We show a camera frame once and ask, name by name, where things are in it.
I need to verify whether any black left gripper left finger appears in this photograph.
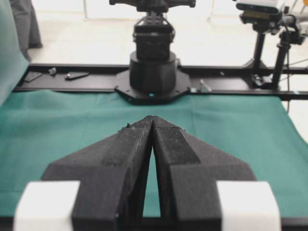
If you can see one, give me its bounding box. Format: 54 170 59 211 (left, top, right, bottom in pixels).
42 116 153 231

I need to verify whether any black tripod pole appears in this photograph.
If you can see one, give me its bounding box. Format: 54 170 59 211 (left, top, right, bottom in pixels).
270 14 308 90

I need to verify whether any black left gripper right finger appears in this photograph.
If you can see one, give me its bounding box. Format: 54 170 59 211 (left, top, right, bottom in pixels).
152 116 256 231

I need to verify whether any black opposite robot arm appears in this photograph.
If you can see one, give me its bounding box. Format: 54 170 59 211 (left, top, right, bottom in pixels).
42 0 256 231

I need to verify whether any green table cloth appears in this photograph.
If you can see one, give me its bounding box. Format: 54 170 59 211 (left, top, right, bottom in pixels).
0 90 308 217

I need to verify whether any black hex key tool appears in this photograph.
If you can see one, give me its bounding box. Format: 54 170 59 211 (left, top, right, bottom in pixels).
64 72 90 81

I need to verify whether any black metal rail frame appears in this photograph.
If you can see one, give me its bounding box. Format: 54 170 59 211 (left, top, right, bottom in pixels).
14 64 308 104

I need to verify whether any camera on black stand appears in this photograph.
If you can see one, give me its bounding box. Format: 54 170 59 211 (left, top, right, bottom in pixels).
236 0 285 72

